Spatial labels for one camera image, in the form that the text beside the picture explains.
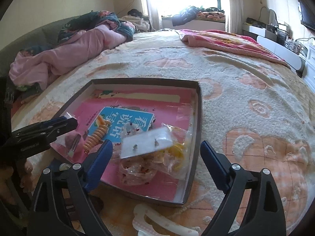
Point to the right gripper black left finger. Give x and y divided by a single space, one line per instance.
48 214

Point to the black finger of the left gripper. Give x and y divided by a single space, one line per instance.
37 137

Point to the pink book with blue label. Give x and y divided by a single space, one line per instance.
135 132

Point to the pink red blanket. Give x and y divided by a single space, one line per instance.
228 42

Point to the green quilted headboard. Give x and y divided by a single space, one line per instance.
46 35

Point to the pink fluffy hair clip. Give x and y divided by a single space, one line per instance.
74 144

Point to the white earring card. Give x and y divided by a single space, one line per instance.
146 142

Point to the white low desk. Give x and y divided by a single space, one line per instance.
269 40

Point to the white drawer cabinet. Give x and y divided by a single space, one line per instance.
309 68

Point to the dotted sheer fabric bow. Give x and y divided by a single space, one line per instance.
135 170

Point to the brown oval hair clip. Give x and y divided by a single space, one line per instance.
74 210

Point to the dark shallow cardboard box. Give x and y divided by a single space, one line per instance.
132 137

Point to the white curtain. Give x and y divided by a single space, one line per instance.
234 11
151 7

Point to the dark clothes pile on sill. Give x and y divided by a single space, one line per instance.
198 13

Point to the clear plastic zip bag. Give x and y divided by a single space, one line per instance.
59 144

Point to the white large claw clip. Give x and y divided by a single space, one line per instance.
141 211

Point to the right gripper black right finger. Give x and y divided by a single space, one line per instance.
251 205

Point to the right white curtain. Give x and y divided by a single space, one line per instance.
234 11

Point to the left human hand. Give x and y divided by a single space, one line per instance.
17 184

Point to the left white curtain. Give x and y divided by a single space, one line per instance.
151 7

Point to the black wall television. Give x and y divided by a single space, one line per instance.
307 13

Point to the pink floral duvet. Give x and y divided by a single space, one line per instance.
79 40

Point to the yellow item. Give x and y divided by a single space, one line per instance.
174 160

